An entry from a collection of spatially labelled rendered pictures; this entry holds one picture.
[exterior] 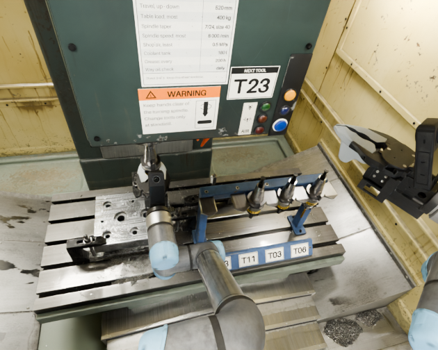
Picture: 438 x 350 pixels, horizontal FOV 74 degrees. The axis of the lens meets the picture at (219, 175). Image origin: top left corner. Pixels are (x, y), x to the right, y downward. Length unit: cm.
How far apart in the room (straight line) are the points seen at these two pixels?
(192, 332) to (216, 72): 46
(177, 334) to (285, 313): 87
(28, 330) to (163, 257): 84
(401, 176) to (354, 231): 102
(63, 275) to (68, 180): 83
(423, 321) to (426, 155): 25
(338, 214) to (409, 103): 61
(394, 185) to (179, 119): 41
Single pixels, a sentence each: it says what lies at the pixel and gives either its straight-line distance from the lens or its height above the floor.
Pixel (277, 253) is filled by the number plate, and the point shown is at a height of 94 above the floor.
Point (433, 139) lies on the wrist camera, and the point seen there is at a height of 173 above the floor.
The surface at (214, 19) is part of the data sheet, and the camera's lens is 53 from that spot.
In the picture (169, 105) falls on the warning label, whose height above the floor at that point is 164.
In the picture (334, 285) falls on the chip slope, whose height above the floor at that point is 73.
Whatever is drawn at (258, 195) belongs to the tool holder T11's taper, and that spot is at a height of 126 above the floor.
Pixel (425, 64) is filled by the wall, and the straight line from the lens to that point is 136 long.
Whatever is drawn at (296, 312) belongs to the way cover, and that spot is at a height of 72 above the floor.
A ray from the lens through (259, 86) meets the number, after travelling 61.
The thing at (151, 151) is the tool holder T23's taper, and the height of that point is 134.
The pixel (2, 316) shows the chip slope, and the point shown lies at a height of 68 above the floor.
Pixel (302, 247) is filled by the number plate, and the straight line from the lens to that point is 127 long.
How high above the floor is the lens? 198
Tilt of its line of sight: 47 degrees down
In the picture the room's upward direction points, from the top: 9 degrees clockwise
